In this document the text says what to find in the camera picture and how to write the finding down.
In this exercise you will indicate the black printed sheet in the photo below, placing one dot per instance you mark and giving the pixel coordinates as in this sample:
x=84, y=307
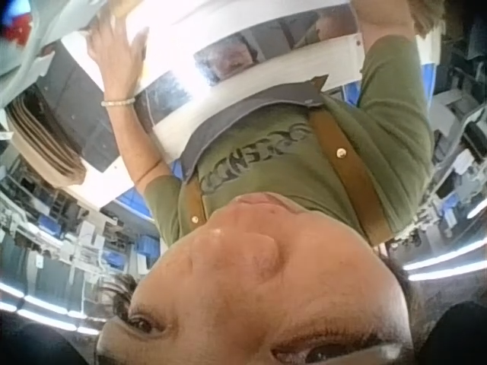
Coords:
x=76, y=99

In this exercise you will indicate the workshop machines and racks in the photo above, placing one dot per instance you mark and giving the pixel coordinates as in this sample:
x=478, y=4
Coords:
x=460, y=125

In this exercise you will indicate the workshop shelves with blue crates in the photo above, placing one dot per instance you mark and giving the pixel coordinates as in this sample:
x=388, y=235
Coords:
x=68, y=232

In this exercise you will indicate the ceiling light strips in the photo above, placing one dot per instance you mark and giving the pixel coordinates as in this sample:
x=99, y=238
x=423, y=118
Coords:
x=49, y=308

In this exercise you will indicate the person's left hand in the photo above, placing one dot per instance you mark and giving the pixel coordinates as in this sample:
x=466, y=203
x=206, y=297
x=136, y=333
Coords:
x=114, y=64

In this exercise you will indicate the large white printed sheet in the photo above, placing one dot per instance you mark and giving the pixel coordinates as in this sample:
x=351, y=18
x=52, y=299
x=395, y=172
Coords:
x=182, y=38

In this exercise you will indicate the pale blue sheet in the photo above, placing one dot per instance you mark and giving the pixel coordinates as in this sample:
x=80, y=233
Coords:
x=45, y=23

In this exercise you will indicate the red object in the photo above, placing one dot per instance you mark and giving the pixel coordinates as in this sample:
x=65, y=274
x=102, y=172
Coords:
x=19, y=32

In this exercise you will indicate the stack of brown boards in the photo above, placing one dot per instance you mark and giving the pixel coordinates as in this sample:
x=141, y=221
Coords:
x=45, y=144

